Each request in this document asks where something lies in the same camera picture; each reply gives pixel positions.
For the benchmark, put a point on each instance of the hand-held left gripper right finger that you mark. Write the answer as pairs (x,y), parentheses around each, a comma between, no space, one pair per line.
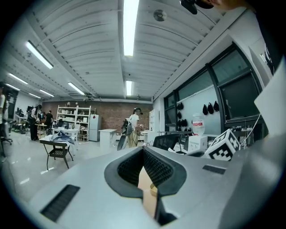
(176,176)

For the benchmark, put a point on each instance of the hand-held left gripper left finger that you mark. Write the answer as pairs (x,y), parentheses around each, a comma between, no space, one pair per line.
(111,176)

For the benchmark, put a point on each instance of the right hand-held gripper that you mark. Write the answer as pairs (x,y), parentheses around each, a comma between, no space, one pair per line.
(223,149)

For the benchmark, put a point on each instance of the white water dispenser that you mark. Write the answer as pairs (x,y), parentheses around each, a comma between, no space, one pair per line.
(197,143)

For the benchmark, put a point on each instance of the clear water dispenser bottle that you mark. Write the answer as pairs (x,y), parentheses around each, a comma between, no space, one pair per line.
(198,124)

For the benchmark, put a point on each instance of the black mesh office chair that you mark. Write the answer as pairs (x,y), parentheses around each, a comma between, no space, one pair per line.
(166,142)

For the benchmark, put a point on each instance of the white low cabinet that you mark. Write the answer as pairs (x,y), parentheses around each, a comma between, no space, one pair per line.
(107,139)

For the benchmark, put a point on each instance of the group of black hanging bags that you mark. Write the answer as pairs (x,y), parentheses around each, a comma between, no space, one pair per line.
(205,109)

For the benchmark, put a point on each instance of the white fridge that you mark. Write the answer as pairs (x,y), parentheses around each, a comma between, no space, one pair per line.
(95,127)

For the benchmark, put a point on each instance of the black side table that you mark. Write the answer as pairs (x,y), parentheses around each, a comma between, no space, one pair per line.
(58,153)

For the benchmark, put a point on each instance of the white tall cabinet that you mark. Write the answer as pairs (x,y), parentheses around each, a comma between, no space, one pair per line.
(152,120)

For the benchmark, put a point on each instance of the pile of blue clothes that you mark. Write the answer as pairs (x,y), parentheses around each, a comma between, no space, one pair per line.
(61,136)

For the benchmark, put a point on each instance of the white shelving unit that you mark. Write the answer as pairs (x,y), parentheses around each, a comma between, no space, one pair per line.
(73,118)

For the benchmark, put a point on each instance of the grey metal locker cabinet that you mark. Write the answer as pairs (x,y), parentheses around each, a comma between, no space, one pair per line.
(259,71)

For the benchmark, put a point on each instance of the small round wooden table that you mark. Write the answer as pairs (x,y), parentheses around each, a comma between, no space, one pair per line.
(41,125)

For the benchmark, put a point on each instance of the long ceiling light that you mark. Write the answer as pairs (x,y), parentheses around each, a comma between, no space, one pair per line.
(35,95)
(129,87)
(39,54)
(12,86)
(131,26)
(47,93)
(18,78)
(76,88)

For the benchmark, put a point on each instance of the person's black printed shirt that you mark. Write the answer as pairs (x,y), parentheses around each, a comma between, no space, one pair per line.
(271,40)

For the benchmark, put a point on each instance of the person's face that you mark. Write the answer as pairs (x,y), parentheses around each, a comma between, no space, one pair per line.
(230,4)

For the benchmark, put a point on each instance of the round ceiling smoke detector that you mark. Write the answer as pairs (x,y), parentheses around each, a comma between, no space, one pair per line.
(160,15)

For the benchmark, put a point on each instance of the dark framed window wall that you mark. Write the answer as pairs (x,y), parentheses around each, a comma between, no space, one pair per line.
(239,98)

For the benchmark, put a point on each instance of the black head-worn camera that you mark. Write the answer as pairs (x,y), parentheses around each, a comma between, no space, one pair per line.
(190,5)

